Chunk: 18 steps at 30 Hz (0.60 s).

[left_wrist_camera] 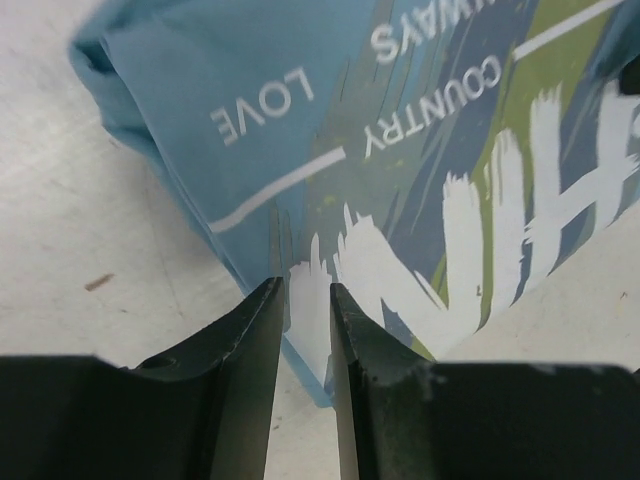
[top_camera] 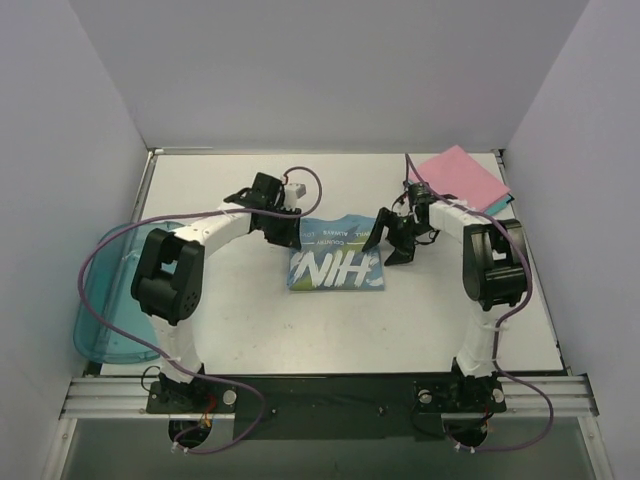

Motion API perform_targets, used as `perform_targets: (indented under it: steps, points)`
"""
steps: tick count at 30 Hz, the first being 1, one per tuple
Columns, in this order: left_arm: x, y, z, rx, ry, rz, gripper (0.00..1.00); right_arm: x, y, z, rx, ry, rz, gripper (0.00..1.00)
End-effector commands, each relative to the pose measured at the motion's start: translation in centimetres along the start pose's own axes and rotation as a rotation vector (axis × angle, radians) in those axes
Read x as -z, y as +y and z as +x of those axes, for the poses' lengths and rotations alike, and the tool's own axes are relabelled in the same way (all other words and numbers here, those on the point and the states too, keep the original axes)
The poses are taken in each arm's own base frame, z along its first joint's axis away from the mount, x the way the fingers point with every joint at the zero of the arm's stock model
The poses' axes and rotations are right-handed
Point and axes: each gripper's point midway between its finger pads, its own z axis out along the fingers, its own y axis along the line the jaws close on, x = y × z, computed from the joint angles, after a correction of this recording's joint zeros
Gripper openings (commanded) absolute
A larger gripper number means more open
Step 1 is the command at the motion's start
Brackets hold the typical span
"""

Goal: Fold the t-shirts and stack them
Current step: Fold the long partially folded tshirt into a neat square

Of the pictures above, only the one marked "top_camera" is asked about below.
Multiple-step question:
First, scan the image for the purple cable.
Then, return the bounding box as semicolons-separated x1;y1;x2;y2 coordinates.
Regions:
404;153;555;454
79;166;324;455

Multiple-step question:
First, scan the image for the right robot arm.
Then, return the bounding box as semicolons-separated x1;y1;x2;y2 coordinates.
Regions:
362;183;532;409

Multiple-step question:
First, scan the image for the aluminium frame rail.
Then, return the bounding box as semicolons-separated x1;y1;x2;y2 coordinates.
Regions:
61;376;599;419

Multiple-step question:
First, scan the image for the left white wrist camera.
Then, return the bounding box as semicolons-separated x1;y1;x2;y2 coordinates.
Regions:
282;183;306;210

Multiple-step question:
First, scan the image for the teal plastic bin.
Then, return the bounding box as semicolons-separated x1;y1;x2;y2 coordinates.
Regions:
73;221;181;365

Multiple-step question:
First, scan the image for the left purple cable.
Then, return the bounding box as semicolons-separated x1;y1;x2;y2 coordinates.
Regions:
79;166;324;455

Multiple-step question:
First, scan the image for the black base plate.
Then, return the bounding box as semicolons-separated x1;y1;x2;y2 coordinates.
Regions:
146;372;506;446

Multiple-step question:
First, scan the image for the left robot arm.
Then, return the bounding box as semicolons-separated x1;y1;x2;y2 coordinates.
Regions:
131;173;306;412

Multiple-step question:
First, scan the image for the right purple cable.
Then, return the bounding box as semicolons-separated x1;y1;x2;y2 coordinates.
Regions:
404;153;555;454

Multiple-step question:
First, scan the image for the light blue t shirt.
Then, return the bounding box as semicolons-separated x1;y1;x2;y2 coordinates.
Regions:
286;214;385;292

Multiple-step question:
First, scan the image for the folded teal t shirt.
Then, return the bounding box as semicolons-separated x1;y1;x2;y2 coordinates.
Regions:
484;194;514;216

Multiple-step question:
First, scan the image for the folded pink t shirt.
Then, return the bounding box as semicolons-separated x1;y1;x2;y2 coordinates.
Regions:
416;146;511;212

